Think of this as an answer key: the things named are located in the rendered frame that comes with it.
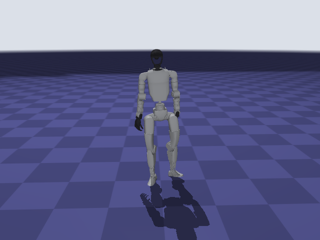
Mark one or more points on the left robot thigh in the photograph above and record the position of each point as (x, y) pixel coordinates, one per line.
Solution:
(174, 131)

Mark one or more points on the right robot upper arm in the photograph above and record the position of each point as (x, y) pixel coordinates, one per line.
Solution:
(141, 85)

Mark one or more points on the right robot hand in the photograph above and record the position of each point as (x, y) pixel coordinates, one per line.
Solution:
(138, 122)

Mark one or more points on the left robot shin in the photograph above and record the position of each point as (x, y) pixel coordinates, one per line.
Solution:
(172, 157)

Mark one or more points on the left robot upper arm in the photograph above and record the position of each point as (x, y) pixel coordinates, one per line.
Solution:
(174, 84)

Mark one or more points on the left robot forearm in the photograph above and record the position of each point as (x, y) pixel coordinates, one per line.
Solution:
(176, 105)

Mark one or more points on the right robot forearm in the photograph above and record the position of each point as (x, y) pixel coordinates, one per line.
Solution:
(140, 106)

